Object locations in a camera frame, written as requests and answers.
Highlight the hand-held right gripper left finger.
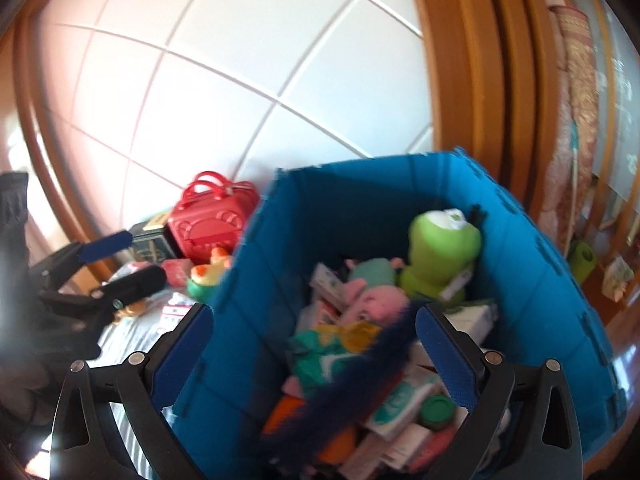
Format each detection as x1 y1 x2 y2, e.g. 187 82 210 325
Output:
50 302 216 480

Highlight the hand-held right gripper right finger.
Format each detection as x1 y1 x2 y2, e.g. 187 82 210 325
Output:
415 302 583 480

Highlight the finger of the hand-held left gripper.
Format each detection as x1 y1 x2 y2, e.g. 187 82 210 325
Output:
32 230 132 286
40 265 167 321

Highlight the pink tissue pack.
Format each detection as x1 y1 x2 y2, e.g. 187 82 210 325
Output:
161 258 196 288

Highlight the dark blue fuzzy strip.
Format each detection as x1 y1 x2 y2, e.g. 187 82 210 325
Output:
260 300 416 461

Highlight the blue fabric storage bin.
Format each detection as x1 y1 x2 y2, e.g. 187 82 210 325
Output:
165 147 628 480

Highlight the brown plush toy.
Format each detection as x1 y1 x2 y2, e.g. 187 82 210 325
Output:
112 300 151 318

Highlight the dark gift box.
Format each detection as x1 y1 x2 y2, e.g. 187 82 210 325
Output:
127 212 181 266

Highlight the white carton box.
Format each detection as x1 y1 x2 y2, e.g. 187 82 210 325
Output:
447 300 501 351

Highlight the striped bed sheet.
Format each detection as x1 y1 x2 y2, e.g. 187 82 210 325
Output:
30 260 236 480

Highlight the green plastic jar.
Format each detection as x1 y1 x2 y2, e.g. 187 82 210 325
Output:
419 394 456 431

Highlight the white green wipes pack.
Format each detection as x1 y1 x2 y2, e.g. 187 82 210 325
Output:
365 377 441 436

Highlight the green yellow duck plush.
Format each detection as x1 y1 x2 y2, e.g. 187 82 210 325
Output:
186 247 233 303

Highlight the pink pig plush toy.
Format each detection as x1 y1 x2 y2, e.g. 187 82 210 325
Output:
340 257 413 331

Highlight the red bear-embossed suitcase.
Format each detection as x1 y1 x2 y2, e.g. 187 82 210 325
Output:
167 171 260 263

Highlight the green frog plush toy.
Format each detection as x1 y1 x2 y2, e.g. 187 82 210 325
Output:
395 207 488 306

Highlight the orange packet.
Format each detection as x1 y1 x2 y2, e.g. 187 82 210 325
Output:
262 395 356 466

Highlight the green white cloth toy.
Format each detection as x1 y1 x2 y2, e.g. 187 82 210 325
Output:
287 327 351 396

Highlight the green roll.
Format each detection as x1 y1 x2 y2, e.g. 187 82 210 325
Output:
567 240 598 283

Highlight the white padded headboard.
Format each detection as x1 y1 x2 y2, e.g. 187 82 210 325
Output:
20 0 436 241

